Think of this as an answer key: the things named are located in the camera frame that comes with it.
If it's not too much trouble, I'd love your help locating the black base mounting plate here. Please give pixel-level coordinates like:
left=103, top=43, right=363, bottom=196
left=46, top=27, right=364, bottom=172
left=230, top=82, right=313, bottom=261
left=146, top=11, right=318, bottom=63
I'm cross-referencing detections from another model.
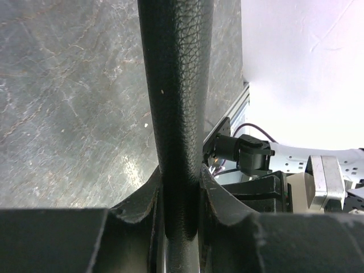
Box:
left=202, top=117, right=231, bottom=162

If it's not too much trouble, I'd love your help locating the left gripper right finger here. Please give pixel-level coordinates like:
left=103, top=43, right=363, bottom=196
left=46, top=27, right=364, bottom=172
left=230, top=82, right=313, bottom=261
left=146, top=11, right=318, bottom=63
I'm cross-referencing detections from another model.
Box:
left=198, top=167, right=363, bottom=272

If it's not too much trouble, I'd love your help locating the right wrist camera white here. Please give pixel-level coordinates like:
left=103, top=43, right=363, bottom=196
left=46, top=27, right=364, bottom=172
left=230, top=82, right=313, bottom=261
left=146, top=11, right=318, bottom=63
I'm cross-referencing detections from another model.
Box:
left=287, top=155, right=346, bottom=214

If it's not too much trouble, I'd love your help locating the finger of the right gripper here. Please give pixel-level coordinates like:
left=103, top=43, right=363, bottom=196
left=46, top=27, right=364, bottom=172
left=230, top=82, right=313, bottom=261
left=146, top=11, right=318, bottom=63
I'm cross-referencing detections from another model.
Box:
left=223, top=172, right=292, bottom=213

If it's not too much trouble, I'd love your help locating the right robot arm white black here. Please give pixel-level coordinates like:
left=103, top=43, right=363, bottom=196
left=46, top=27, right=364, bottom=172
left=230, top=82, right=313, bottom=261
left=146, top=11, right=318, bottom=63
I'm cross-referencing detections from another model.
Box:
left=208, top=135, right=363, bottom=214

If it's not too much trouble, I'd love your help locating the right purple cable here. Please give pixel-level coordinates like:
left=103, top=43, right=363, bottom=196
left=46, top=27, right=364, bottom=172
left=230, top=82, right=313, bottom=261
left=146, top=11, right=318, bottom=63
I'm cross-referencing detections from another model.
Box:
left=213, top=122, right=278, bottom=174

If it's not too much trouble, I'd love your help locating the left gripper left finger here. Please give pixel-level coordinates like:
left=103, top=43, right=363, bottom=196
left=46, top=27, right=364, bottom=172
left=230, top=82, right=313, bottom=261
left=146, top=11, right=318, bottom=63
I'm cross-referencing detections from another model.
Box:
left=1, top=170, right=162, bottom=272

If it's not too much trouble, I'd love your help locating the black zipper tool case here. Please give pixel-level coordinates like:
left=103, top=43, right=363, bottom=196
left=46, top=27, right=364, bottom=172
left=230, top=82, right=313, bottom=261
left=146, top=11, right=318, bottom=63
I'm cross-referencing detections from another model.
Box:
left=138, top=1, right=214, bottom=272

